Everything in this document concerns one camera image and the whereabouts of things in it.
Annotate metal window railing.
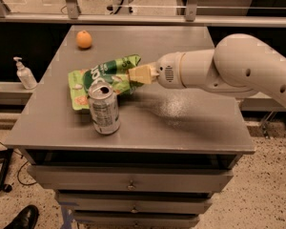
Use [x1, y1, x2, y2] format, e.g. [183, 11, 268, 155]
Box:
[0, 0, 286, 28]

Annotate middle grey drawer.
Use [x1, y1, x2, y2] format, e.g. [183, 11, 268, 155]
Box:
[56, 193, 212, 214]

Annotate bottom grey drawer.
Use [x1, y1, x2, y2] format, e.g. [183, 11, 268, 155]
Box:
[73, 212, 199, 228]

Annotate grey drawer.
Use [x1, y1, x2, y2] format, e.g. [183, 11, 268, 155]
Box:
[28, 165, 233, 193]
[73, 212, 199, 228]
[56, 193, 212, 214]

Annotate black stand leg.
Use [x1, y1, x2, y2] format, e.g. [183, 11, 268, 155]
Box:
[0, 149, 13, 193]

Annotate grey drawer cabinet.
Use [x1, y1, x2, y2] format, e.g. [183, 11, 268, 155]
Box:
[4, 25, 256, 229]

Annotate white pump sanitizer bottle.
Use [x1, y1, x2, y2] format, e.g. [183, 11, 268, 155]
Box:
[13, 56, 37, 90]

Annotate silver 7up can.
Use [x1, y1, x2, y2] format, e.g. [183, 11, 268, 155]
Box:
[88, 82, 120, 135]

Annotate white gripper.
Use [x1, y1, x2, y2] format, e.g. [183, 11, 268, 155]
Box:
[129, 52, 184, 89]

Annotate top grey drawer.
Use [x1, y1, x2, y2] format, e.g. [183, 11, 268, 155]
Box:
[28, 165, 233, 193]

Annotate black floor cable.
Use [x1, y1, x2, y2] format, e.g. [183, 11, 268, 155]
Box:
[0, 134, 38, 187]

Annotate orange fruit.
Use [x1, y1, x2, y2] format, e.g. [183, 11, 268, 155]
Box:
[76, 31, 92, 49]

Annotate green rice chip bag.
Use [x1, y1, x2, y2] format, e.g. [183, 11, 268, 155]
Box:
[68, 54, 142, 111]

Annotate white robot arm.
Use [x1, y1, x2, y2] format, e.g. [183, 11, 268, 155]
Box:
[129, 33, 286, 109]

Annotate black leather shoe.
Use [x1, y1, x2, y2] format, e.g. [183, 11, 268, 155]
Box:
[4, 205, 39, 229]

